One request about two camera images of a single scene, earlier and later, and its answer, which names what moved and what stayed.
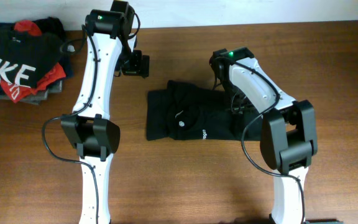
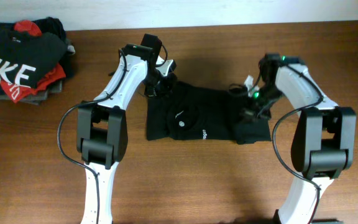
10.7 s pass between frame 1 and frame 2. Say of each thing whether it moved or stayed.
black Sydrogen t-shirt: stayed
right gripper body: moved
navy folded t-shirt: stayed
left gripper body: moved
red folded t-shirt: stayed
